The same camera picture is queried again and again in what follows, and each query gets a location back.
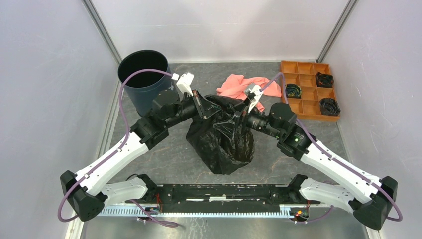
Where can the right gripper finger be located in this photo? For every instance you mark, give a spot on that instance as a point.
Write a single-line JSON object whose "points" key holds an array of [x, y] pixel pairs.
{"points": [[228, 123], [228, 130]]}

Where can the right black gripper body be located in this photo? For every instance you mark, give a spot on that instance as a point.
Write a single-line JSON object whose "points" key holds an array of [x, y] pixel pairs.
{"points": [[245, 120]]}

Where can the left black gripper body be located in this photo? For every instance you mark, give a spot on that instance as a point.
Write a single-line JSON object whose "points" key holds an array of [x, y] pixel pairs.
{"points": [[199, 103]]}

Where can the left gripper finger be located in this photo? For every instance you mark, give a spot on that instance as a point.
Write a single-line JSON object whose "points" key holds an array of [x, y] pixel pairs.
{"points": [[207, 104], [210, 112]]}

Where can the black plastic trash bag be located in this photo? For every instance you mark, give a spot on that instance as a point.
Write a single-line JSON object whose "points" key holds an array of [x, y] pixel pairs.
{"points": [[219, 153]]}

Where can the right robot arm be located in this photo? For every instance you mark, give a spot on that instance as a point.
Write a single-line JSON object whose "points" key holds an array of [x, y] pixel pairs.
{"points": [[369, 198]]}

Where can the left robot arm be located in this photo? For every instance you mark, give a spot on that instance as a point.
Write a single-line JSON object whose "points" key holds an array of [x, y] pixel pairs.
{"points": [[88, 190]]}

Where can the rolled trash bag with yellow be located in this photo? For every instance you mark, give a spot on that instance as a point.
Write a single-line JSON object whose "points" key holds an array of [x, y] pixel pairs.
{"points": [[293, 91]]}

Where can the rolled trash bag bottom right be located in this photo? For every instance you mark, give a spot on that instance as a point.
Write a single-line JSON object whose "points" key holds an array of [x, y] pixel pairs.
{"points": [[329, 107]]}

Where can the rolled trash bag top right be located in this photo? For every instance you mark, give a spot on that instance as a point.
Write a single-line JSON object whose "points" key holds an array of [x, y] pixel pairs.
{"points": [[324, 80]]}

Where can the pink crumpled cloth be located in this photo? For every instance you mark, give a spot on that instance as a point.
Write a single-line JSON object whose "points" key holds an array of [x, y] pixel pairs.
{"points": [[235, 85]]}

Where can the orange wooden compartment tray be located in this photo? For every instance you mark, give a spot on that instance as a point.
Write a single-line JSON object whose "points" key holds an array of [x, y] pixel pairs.
{"points": [[303, 74]]}

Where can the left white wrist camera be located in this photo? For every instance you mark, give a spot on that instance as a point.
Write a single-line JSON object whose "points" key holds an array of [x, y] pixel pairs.
{"points": [[183, 82]]}

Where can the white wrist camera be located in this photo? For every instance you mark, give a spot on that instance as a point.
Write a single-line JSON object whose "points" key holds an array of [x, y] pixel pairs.
{"points": [[183, 82], [253, 93]]}

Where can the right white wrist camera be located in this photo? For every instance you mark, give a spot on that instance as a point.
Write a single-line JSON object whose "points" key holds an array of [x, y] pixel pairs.
{"points": [[253, 93]]}

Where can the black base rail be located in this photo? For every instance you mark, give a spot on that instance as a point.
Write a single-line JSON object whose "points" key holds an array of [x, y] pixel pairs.
{"points": [[222, 198]]}

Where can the white toothed cable duct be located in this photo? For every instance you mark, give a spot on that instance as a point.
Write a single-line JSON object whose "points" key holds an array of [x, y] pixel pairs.
{"points": [[135, 211]]}

